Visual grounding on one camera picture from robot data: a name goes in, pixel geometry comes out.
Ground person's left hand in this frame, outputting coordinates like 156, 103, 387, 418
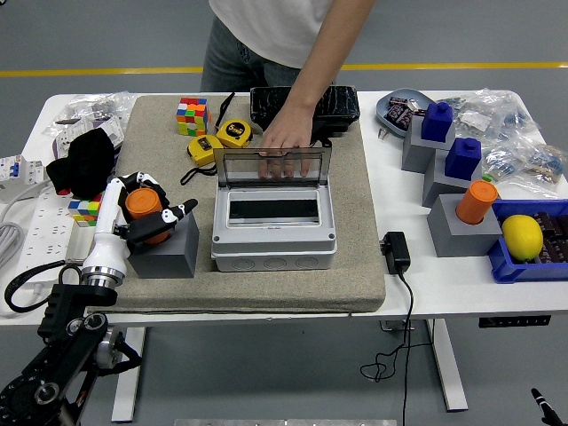
257, 104, 317, 179

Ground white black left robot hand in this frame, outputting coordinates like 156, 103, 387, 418
82, 171, 200, 274

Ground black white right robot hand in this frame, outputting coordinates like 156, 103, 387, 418
531, 388, 564, 426

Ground orange cylinder battery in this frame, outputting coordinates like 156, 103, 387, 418
124, 187, 172, 245
455, 179, 499, 225

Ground transparent hinged box lid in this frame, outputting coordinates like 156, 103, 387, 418
212, 147, 333, 190

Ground grey electrical junction box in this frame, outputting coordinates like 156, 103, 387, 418
210, 147, 338, 272

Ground small colourful puzzle cube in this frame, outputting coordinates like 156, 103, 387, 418
67, 191, 107, 228

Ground yellow tape measure black label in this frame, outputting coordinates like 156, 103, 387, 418
216, 118, 255, 150

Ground black plastic case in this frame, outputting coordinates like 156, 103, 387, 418
249, 84, 361, 150

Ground grey block with round hole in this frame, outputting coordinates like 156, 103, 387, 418
127, 210, 199, 280

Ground white power strip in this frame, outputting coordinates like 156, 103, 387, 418
15, 188, 77, 285

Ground black tweezers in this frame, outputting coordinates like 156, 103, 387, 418
215, 91, 236, 132

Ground black desk control panel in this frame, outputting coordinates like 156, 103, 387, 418
477, 314, 552, 329

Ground black cloth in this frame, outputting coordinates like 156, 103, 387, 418
45, 128, 117, 200

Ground blue-grey dish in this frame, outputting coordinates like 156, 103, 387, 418
375, 88, 438, 137

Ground large colourful puzzle cube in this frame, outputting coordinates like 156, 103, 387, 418
175, 97, 212, 137

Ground person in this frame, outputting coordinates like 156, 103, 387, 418
200, 0, 377, 179

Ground white purple carton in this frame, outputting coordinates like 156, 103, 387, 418
51, 115, 125, 161

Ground white circuit breaker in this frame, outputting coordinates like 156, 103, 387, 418
0, 154, 50, 185

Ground clear bag of small parts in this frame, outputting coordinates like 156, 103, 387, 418
66, 91, 138, 123
43, 113, 90, 137

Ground tall grey block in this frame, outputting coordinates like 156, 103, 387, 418
401, 114, 456, 174

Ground blue plastic bin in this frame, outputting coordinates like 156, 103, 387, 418
486, 198, 568, 284

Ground white table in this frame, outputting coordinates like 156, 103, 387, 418
0, 91, 568, 422

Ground blue block with knob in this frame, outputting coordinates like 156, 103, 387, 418
420, 101, 454, 144
444, 137, 484, 182

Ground grey-brown fabric mat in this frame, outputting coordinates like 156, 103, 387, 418
78, 94, 387, 315

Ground black power adapter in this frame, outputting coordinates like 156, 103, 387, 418
380, 231, 413, 275

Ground yellow lemon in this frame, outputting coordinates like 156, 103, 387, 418
501, 214, 545, 262

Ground wide grey block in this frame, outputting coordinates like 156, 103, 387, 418
427, 193, 505, 258

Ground clear bag with white label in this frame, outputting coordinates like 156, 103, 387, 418
454, 91, 507, 134

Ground clear bag with blue parts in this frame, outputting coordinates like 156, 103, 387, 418
496, 95, 545, 143
481, 135, 525, 183

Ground clear bag with brown parts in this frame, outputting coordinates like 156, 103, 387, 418
517, 141, 568, 199

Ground yellow tape measure with strap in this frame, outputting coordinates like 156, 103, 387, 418
179, 134, 226, 186

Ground black adapter cord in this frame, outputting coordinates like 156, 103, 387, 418
359, 271, 438, 426

